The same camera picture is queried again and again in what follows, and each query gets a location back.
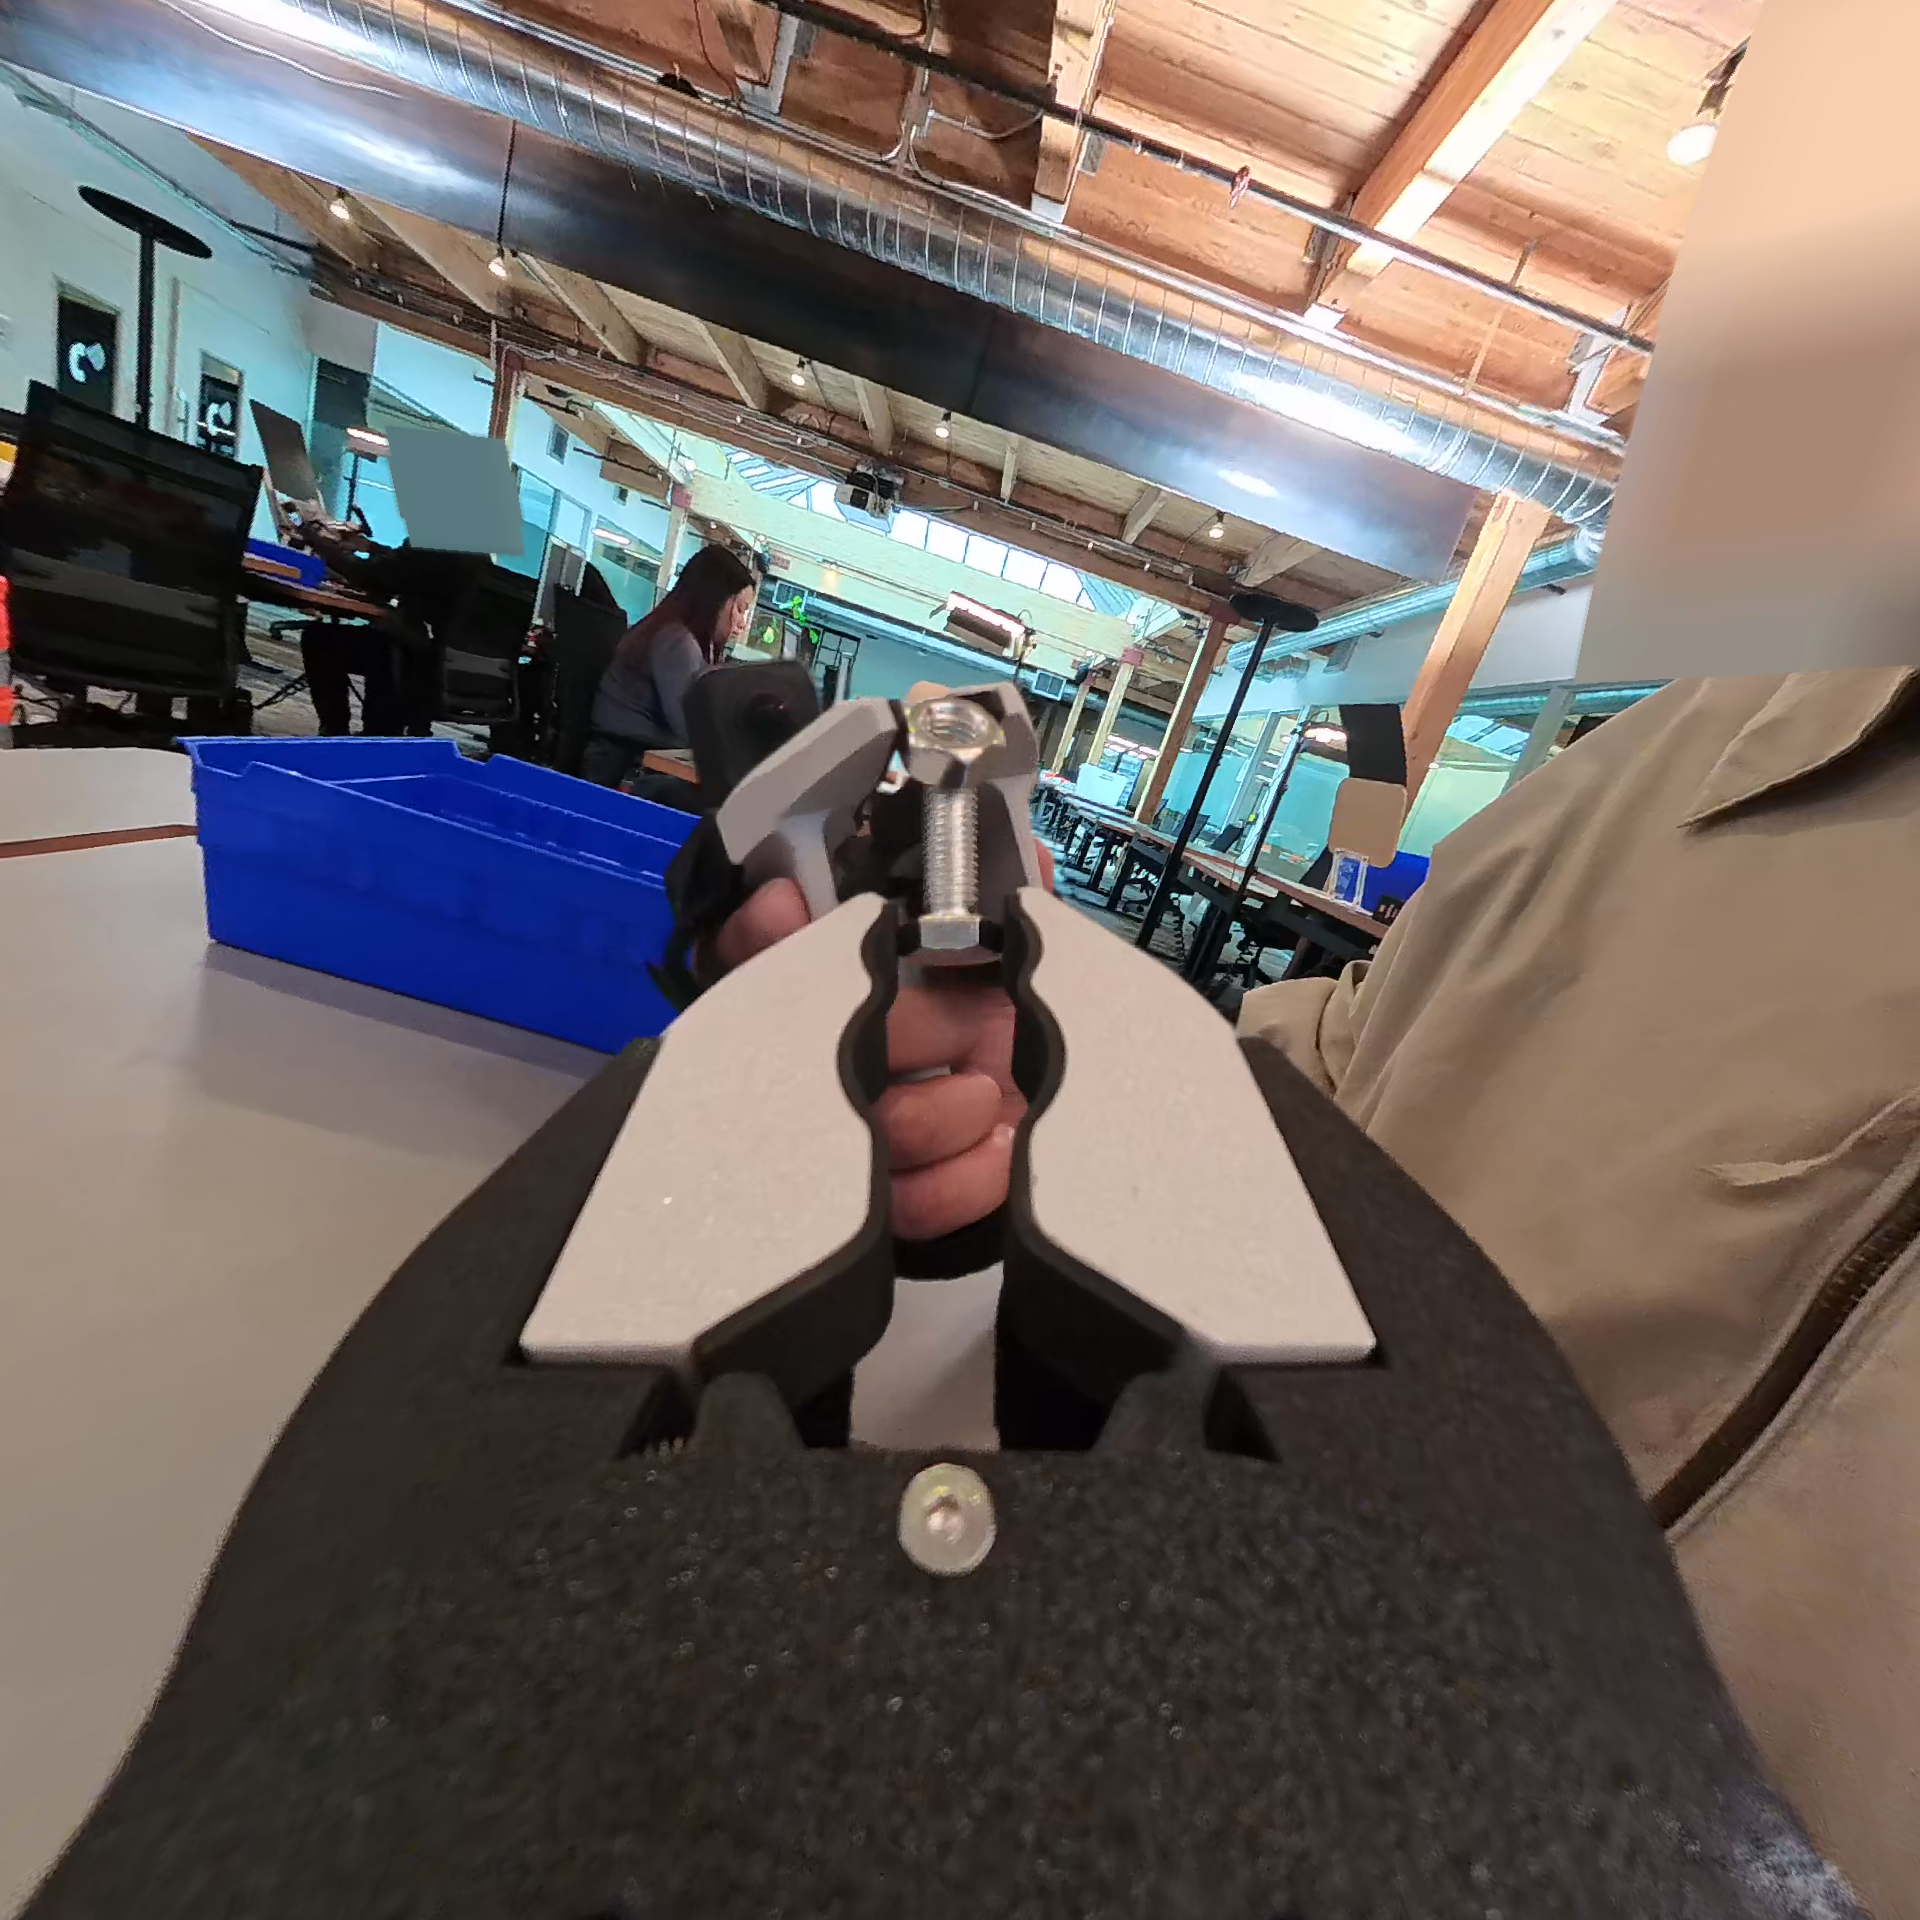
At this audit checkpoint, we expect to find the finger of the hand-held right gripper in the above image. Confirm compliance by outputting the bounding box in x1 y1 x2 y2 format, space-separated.
978 681 1052 903
714 698 908 913

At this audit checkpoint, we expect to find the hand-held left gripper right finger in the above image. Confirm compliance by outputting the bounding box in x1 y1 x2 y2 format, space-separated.
999 883 1385 1415

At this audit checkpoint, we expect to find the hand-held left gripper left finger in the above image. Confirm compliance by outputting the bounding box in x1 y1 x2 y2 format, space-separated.
517 890 904 1415

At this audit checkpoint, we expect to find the steel hex nut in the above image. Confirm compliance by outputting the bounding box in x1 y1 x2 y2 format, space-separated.
900 681 1016 792

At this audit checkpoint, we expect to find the steel hex bolt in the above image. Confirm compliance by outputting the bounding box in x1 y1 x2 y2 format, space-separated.
911 765 1000 965

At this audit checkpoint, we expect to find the person's right hand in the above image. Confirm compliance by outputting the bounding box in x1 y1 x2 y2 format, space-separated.
710 872 1038 1244

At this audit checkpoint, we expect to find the black floor lamp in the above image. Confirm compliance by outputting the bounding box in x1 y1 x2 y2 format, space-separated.
1177 585 1325 1000
72 183 217 442

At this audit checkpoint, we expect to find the blue plastic bin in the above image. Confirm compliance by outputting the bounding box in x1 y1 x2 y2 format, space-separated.
182 736 710 1060

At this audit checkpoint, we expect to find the black mesh office chair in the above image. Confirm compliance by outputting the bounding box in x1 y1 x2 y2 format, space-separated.
0 383 270 744

